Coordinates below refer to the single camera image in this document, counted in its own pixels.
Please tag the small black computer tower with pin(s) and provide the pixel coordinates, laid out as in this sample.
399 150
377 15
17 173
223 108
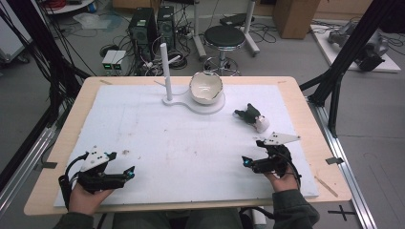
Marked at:
166 27

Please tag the thin wooden stick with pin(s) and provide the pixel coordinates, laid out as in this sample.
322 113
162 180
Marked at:
326 186

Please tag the white foam mat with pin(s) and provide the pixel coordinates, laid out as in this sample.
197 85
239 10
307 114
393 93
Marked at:
191 152

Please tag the brown wooden cabinet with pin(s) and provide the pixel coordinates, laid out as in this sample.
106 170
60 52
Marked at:
296 17

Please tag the grey robot device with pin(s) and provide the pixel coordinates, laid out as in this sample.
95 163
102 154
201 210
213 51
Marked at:
369 47

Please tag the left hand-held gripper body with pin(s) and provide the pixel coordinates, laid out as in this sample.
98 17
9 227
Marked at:
95 179

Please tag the aluminium rail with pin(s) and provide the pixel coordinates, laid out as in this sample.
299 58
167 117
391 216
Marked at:
25 165
347 171

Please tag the wooden table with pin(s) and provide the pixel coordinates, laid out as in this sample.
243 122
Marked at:
321 159

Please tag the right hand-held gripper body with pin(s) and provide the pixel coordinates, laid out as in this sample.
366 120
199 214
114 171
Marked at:
275 156

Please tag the white board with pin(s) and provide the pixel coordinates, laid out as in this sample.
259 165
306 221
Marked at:
391 65

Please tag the large black computer tower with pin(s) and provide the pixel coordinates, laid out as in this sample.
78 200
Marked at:
141 31

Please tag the white eggshell-shaped bowl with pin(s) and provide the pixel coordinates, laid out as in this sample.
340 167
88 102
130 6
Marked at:
205 89

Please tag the person's right hand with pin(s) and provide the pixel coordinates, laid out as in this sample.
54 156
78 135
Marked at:
283 183

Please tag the black and white toy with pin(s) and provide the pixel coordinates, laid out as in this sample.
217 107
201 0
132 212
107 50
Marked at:
253 116

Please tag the white power supply box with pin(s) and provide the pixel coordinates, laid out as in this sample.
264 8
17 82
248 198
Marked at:
118 60
109 60

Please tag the person's left hand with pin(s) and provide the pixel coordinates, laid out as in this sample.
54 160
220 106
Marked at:
86 200

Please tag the black round stool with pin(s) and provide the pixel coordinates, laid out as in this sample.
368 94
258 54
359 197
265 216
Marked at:
224 36

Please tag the white stand with pole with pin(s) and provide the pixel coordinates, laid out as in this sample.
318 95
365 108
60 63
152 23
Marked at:
166 73

